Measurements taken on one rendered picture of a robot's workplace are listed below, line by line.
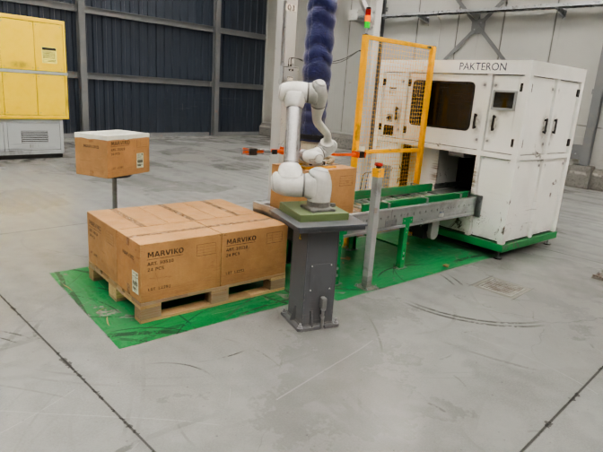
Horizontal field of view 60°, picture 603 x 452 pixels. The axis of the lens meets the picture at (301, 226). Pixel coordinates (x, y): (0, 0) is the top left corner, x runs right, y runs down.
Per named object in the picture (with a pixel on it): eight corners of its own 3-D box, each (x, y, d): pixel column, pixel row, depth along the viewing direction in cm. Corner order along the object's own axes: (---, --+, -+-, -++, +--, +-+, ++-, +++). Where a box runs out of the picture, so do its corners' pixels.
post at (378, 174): (365, 284, 439) (378, 167, 414) (371, 287, 434) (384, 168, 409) (360, 286, 435) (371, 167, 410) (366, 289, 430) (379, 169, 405)
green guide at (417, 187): (423, 189, 591) (425, 181, 589) (432, 190, 583) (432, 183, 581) (319, 200, 490) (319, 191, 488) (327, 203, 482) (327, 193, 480)
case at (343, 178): (321, 204, 478) (325, 160, 468) (353, 213, 449) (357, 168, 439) (269, 210, 440) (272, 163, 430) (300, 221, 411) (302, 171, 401)
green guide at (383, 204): (465, 198, 552) (466, 190, 550) (474, 200, 544) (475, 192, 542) (360, 212, 451) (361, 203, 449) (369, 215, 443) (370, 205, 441)
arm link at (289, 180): (303, 195, 331) (269, 193, 330) (302, 199, 347) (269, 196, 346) (310, 78, 337) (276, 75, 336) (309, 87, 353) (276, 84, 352)
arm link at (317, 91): (326, 99, 356) (306, 97, 355) (328, 75, 342) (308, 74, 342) (326, 110, 347) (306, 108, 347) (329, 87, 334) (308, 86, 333)
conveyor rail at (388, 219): (469, 213, 549) (472, 195, 545) (474, 214, 546) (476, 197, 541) (302, 243, 404) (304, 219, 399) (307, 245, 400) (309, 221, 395)
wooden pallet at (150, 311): (219, 255, 490) (220, 240, 487) (284, 289, 417) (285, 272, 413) (89, 277, 414) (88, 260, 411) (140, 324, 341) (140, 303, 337)
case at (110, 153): (108, 178, 493) (106, 135, 483) (75, 173, 508) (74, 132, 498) (149, 171, 547) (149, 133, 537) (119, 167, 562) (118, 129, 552)
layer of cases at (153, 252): (220, 240, 486) (221, 198, 476) (285, 272, 413) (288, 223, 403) (88, 260, 411) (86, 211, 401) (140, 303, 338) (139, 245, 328)
